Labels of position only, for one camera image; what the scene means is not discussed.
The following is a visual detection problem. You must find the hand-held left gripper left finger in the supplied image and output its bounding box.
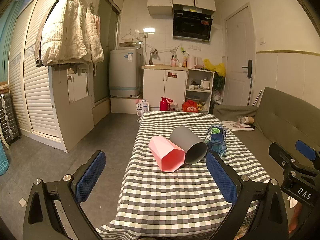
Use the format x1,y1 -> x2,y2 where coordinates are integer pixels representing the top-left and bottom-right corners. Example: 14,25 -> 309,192
22,150 -> 107,240

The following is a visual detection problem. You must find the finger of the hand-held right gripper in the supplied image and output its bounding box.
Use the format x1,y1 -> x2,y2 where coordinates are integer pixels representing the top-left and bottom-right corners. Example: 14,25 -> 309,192
269,140 -> 320,172

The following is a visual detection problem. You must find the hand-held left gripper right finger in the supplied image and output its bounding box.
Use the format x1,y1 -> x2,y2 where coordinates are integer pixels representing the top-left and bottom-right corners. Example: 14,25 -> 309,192
206,151 -> 291,240

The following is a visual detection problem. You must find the grey cup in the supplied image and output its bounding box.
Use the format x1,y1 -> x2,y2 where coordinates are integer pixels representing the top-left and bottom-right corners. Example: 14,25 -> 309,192
170,126 -> 208,165

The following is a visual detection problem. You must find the pink faceted cup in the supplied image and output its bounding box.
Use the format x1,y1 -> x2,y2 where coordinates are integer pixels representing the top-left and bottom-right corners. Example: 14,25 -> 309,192
149,135 -> 186,173

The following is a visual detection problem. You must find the person's right hand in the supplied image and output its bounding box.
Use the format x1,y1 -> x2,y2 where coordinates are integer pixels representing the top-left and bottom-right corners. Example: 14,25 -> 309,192
289,200 -> 304,234

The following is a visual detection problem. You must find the blue water bottle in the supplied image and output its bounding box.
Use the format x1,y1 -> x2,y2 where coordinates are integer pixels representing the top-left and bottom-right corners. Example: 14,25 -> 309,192
205,124 -> 227,157

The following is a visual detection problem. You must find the olive green sofa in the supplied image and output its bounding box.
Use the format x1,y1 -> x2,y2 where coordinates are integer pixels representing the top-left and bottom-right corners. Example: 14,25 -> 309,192
212,87 -> 320,230

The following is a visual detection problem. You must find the grey checked tablecloth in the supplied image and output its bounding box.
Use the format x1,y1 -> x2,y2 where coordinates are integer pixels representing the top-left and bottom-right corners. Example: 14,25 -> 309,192
96,110 -> 272,240

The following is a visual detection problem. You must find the white printed booklet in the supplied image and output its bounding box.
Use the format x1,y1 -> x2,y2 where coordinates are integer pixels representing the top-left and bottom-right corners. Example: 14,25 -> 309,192
221,120 -> 255,131

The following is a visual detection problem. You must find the red shopping bag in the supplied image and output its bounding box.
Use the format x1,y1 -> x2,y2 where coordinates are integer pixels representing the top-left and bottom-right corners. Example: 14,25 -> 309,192
182,100 -> 200,112

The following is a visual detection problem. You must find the white step platform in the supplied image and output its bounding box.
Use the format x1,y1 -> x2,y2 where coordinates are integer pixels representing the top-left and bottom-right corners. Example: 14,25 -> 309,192
110,95 -> 143,114

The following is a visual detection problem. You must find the white open shelf unit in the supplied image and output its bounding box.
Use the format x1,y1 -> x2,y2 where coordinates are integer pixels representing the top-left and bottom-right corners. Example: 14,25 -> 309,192
185,68 -> 215,114

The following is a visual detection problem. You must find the teal laundry basket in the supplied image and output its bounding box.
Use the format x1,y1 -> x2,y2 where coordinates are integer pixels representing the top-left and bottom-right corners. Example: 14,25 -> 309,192
0,140 -> 9,177

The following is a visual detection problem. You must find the red thermos jug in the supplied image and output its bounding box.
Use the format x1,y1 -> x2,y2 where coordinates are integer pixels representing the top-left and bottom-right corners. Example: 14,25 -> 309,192
160,96 -> 173,112

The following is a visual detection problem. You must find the silver ribbed suitcase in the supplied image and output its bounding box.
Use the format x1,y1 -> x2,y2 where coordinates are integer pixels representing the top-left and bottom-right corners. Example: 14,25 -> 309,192
0,92 -> 22,147

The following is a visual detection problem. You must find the white kitchen base cabinet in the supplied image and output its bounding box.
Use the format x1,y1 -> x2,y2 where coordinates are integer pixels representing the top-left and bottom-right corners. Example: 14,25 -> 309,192
141,65 -> 188,112

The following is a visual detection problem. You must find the grey washing machine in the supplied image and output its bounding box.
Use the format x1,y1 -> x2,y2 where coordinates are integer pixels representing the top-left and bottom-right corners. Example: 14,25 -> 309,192
109,49 -> 143,97

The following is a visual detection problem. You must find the yellow plastic bag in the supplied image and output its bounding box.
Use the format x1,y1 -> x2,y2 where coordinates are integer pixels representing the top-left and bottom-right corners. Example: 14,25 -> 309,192
204,59 -> 226,77

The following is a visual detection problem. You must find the white louvered wardrobe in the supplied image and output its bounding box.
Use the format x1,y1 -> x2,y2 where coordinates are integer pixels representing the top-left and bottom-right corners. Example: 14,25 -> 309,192
7,0 -> 63,143

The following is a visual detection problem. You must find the white entrance door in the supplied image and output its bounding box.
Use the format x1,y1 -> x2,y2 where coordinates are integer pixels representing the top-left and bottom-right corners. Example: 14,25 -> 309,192
224,2 -> 257,107

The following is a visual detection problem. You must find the frosted glass door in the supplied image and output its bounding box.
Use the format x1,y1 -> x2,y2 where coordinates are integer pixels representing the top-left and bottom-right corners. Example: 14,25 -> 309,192
92,0 -> 122,105

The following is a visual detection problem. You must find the white clothes hanger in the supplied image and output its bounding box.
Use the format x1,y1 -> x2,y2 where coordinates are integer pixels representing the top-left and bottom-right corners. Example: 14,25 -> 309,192
121,29 -> 140,43

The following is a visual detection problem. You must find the white padded jacket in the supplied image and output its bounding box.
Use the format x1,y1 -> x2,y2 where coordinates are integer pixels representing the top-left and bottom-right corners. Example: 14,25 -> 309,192
35,0 -> 104,67

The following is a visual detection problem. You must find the black range hood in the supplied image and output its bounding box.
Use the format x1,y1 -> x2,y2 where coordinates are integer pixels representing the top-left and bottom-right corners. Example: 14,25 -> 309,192
172,4 -> 214,42

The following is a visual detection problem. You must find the broom handle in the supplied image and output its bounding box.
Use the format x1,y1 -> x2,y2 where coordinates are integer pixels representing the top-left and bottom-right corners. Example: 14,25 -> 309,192
247,77 -> 254,107

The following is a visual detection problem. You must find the black door lock handle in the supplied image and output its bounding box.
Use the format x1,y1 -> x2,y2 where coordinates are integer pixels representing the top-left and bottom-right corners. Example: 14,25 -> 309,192
242,59 -> 253,77

